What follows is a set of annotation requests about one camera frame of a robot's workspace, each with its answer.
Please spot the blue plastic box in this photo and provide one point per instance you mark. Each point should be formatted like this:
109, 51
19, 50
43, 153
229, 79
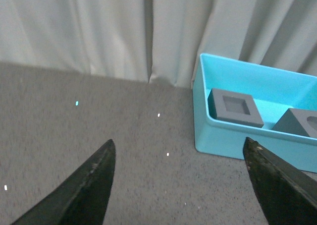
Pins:
274, 92

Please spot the gray block with round hole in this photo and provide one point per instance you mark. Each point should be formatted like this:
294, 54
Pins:
299, 122

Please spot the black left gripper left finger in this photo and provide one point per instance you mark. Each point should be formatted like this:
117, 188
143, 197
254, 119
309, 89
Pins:
82, 198

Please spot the white curtain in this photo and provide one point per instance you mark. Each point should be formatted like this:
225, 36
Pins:
157, 41

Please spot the gray block with square hole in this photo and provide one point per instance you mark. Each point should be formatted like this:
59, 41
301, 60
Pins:
234, 107

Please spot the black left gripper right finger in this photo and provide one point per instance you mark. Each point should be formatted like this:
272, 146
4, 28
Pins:
286, 195

